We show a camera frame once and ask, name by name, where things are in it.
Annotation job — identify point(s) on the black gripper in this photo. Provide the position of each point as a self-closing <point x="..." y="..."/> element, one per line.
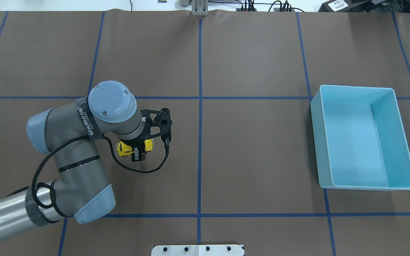
<point x="135" y="143"/>

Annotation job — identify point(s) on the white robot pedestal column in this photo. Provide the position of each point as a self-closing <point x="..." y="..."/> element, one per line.
<point x="199" y="250"/>

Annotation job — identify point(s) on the yellow beetle toy car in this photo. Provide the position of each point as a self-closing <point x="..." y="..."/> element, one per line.
<point x="124" y="150"/>

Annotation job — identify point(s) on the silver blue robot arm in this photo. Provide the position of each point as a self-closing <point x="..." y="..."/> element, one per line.
<point x="72" y="181"/>

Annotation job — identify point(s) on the aluminium frame post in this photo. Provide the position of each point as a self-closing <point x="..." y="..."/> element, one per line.
<point x="199" y="7"/>

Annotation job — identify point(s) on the light blue plastic bin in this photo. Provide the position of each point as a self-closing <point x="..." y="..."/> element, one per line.
<point x="359" y="138"/>

